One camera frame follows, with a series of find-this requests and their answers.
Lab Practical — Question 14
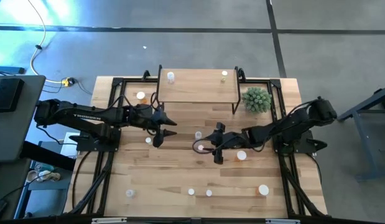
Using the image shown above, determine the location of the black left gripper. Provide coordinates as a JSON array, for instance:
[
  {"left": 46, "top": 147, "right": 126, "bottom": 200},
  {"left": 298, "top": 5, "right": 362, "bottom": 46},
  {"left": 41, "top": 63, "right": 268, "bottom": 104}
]
[{"left": 132, "top": 105, "right": 177, "bottom": 149}]

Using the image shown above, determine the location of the grey-blue storage cart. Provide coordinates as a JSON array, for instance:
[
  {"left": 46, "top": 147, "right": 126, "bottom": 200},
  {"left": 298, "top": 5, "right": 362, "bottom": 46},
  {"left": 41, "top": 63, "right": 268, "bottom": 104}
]
[{"left": 16, "top": 132, "right": 78, "bottom": 218}]

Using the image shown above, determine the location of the beige cloth bundle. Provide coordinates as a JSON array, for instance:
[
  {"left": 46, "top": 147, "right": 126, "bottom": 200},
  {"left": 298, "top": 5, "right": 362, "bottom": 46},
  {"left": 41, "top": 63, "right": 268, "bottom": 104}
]
[{"left": 36, "top": 170, "right": 62, "bottom": 183}]

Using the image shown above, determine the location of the large orange pill bottle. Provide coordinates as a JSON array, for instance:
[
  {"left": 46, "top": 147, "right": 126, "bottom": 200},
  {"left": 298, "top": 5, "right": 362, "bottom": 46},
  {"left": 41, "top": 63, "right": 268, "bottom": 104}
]
[
  {"left": 256, "top": 184, "right": 270, "bottom": 197},
  {"left": 234, "top": 149, "right": 248, "bottom": 162},
  {"left": 136, "top": 90, "right": 149, "bottom": 105}
]

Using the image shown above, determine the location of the dark blue flat bar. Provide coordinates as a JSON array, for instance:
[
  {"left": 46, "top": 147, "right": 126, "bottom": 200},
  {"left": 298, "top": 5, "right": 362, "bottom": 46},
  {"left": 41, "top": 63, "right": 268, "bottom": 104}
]
[{"left": 0, "top": 65, "right": 26, "bottom": 75}]

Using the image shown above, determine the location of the wooden shelf with black legs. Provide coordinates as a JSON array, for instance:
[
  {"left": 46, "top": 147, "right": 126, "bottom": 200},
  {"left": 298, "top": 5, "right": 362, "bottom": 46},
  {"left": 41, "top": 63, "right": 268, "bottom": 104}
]
[{"left": 155, "top": 64, "right": 243, "bottom": 115}]

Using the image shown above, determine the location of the blue-grey metal cart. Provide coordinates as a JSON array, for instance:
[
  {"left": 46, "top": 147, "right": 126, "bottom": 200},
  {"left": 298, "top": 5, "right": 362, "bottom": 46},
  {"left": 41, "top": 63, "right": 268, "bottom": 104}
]
[{"left": 337, "top": 84, "right": 385, "bottom": 183}]

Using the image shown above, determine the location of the silver aluminium bracket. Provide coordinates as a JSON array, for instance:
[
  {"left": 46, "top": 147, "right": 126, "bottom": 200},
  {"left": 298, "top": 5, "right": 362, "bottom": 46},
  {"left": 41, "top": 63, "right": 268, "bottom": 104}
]
[
  {"left": 91, "top": 217, "right": 128, "bottom": 224},
  {"left": 265, "top": 218, "right": 302, "bottom": 224}
]

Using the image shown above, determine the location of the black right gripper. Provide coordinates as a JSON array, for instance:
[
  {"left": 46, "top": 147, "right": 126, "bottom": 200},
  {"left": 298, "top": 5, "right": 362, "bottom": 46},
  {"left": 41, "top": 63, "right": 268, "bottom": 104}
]
[{"left": 202, "top": 123, "right": 246, "bottom": 165}]

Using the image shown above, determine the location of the black rectangular desk device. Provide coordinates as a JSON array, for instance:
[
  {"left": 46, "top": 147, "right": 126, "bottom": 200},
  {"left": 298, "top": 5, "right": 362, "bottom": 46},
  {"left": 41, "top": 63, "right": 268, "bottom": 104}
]
[{"left": 0, "top": 77, "right": 26, "bottom": 113}]

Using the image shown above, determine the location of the white floor cable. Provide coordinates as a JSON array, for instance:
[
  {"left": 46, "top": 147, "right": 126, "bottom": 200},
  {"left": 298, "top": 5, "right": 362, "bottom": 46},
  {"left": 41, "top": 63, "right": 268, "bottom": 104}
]
[{"left": 26, "top": 0, "right": 65, "bottom": 85}]

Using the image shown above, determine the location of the beige tape roll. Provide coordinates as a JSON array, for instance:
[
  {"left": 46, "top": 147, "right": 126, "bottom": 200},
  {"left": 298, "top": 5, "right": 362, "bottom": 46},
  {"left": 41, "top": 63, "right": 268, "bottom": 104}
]
[{"left": 26, "top": 170, "right": 39, "bottom": 184}]

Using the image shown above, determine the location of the black desk beam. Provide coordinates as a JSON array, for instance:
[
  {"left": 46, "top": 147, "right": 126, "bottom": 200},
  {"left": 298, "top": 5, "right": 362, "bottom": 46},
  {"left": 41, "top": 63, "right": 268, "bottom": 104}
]
[{"left": 20, "top": 140, "right": 77, "bottom": 171}]

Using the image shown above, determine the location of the grey desk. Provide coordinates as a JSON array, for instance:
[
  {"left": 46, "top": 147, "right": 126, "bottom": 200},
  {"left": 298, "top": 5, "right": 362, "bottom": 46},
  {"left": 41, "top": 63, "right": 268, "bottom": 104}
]
[{"left": 0, "top": 74, "right": 47, "bottom": 163}]

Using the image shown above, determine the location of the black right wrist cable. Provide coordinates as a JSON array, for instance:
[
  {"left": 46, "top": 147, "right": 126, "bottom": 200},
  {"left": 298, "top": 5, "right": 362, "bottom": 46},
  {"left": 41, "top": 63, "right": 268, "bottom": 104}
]
[{"left": 192, "top": 136, "right": 218, "bottom": 155}]

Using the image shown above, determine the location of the green potted plant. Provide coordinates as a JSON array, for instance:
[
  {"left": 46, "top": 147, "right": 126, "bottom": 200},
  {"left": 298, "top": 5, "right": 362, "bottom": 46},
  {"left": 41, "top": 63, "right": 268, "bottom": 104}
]
[{"left": 241, "top": 86, "right": 273, "bottom": 114}]

